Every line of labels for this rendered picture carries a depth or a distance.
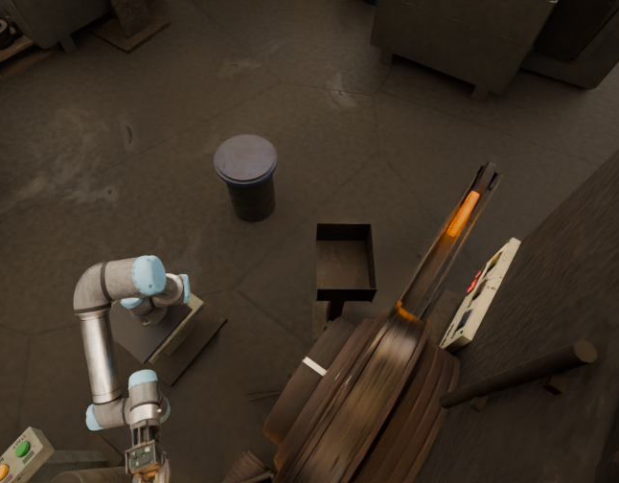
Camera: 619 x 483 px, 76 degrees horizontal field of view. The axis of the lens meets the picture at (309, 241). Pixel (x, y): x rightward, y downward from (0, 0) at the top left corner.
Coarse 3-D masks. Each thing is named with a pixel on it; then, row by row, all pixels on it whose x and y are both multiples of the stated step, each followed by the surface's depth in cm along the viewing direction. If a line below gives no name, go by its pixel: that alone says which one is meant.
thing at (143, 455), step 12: (144, 420) 101; (132, 432) 99; (144, 432) 101; (156, 432) 106; (132, 444) 97; (144, 444) 97; (156, 444) 98; (132, 456) 95; (144, 456) 95; (156, 456) 97; (132, 468) 94; (144, 468) 94; (156, 468) 96
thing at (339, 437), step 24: (408, 312) 78; (384, 336) 66; (408, 336) 68; (360, 360) 61; (384, 360) 63; (408, 360) 64; (360, 384) 60; (384, 384) 61; (336, 408) 58; (360, 408) 59; (336, 432) 58; (360, 432) 58; (312, 456) 59; (336, 456) 58; (288, 480) 59; (312, 480) 59; (336, 480) 58
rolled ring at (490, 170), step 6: (486, 168) 155; (492, 168) 154; (480, 174) 165; (486, 174) 152; (492, 174) 152; (480, 180) 153; (486, 180) 152; (474, 186) 167; (480, 186) 153; (486, 186) 152; (480, 192) 154
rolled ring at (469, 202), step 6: (474, 192) 149; (468, 198) 145; (474, 198) 145; (468, 204) 144; (474, 204) 144; (462, 210) 144; (468, 210) 143; (456, 216) 159; (462, 216) 144; (468, 216) 143; (456, 222) 146; (462, 222) 145; (450, 228) 148; (456, 228) 147; (450, 234) 152; (456, 234) 150
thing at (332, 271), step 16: (320, 224) 147; (336, 224) 147; (352, 224) 147; (368, 224) 147; (320, 240) 157; (336, 240) 157; (352, 240) 157; (368, 240) 151; (320, 256) 154; (336, 256) 154; (352, 256) 154; (368, 256) 151; (320, 272) 150; (336, 272) 150; (352, 272) 150; (368, 272) 150; (320, 288) 134; (336, 288) 134; (352, 288) 134; (368, 288) 134; (320, 304) 206; (336, 304) 171; (320, 320) 201
